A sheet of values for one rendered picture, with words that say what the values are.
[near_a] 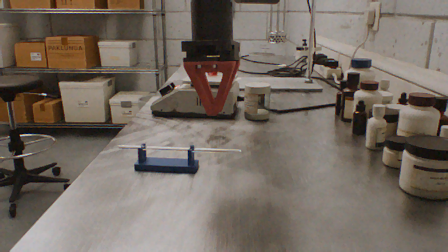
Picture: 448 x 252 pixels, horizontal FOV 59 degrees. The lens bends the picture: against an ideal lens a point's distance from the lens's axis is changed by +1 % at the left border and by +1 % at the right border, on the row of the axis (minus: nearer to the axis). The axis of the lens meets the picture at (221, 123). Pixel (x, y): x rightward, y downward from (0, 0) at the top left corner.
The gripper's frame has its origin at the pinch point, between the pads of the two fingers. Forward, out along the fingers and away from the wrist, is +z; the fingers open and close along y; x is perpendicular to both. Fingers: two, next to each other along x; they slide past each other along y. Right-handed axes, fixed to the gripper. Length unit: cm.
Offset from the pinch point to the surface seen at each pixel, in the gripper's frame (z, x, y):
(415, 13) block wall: -17, -41, 51
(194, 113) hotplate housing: 5.4, 11.3, 35.0
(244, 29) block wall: -32, 23, 276
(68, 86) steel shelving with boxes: 10, 154, 223
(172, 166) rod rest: 9.6, 7.6, 3.3
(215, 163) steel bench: 10.3, 1.5, 7.8
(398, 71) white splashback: -3, -37, 48
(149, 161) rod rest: 9.2, 11.7, 4.4
